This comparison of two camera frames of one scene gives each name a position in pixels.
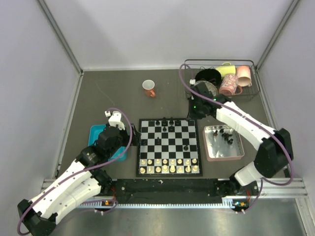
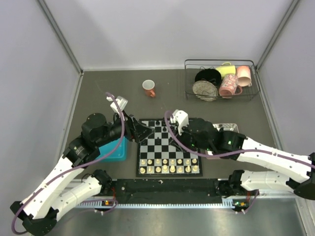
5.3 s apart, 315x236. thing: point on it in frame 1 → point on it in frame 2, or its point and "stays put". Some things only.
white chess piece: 172,169 stays put
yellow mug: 226,68 stays put
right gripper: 190,114 → 182,135
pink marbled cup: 244,75 stays put
